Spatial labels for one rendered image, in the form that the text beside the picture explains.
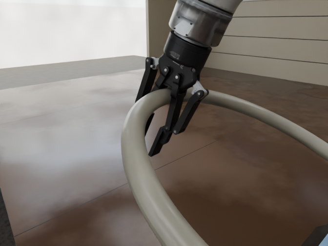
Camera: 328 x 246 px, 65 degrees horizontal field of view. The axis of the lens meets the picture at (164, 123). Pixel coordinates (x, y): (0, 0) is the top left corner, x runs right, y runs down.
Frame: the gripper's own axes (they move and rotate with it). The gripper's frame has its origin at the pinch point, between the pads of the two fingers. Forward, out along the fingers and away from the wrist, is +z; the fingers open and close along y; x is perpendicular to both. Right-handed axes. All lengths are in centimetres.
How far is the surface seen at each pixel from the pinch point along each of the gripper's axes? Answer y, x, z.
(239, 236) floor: 32, 117, 103
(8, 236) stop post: -61, 9, 117
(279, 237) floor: 53, 133, 92
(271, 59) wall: -136, 690, 59
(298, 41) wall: -97, 673, -7
